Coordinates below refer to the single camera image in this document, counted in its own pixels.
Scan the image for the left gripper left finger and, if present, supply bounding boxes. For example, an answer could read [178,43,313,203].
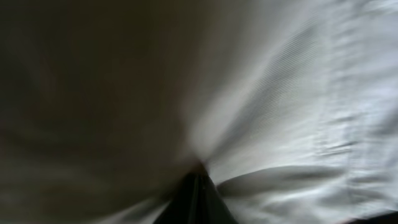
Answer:
[154,174,195,224]

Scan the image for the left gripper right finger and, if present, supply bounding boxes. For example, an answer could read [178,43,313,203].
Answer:
[192,164,238,224]

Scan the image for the grey shorts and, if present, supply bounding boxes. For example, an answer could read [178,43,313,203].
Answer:
[1,1,397,223]

